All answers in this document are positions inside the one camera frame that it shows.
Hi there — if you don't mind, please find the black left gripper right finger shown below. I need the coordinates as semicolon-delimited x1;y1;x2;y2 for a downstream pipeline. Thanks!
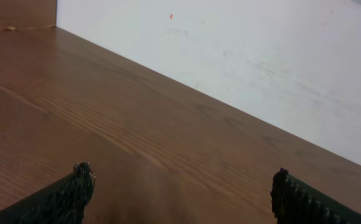
270;168;361;224

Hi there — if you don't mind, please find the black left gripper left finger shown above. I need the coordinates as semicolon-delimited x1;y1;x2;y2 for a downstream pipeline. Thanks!
0;162;95;224

